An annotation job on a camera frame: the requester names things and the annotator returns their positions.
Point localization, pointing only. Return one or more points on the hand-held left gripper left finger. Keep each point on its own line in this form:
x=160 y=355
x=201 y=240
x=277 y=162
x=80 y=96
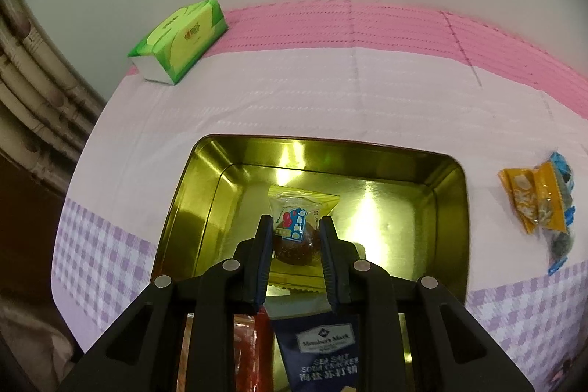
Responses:
x=264 y=263

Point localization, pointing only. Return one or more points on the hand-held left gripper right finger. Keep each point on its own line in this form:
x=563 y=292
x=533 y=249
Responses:
x=328 y=263

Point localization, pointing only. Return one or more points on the yellow packet with brown ball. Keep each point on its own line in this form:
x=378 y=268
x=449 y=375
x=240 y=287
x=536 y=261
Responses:
x=296 y=208

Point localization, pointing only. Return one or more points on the gold and maroon tin box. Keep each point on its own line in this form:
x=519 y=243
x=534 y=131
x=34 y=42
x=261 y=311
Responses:
x=390 y=208

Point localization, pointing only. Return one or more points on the navy cracker packet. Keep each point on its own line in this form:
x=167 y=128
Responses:
x=321 y=346

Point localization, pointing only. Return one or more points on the red snack packet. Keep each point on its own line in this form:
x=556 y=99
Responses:
x=250 y=350

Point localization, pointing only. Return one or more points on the orange snack packet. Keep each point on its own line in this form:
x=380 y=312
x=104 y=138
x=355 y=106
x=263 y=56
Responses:
x=553 y=199
x=519 y=190

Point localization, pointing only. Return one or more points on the dark green red label packet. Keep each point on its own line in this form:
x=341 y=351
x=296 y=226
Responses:
x=562 y=245

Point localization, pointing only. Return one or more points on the pink and purple checked tablecloth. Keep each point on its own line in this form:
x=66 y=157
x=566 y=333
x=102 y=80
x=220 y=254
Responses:
x=321 y=89

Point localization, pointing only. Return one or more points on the small blue white candy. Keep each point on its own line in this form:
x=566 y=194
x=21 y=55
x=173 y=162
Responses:
x=560 y=266

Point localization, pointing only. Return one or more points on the green tissue pack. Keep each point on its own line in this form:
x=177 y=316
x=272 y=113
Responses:
x=181 y=43

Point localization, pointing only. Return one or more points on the beige cloth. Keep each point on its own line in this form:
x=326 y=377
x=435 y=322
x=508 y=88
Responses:
x=32 y=327

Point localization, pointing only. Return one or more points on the beige patterned curtain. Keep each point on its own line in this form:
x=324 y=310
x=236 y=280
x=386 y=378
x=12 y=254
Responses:
x=36 y=98

